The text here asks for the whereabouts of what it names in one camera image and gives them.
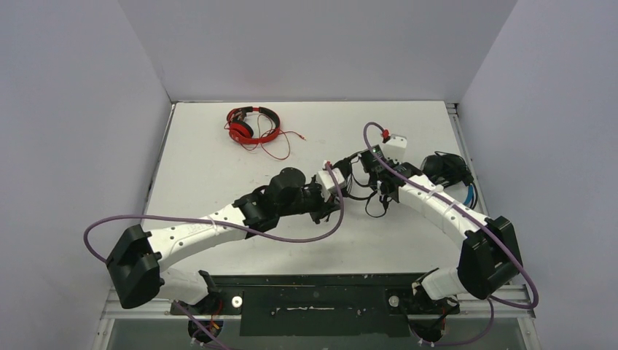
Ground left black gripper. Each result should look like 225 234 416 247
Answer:
277 179 343 225

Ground small black headphones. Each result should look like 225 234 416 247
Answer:
334 152 390 219

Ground large black blue headphones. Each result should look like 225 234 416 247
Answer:
421 151 479 209

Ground red headphones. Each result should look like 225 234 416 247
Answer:
223 106 306 161

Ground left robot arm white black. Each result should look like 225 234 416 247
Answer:
106 168 345 314

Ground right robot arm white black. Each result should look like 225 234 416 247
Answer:
360 146 523 312

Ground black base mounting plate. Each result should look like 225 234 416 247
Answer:
170 271 460 343

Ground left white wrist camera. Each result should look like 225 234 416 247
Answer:
316 168 345 200

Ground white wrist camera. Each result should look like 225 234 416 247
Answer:
380 129 407 163
316 168 345 200

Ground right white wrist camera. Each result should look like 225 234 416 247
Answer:
380 129 407 163

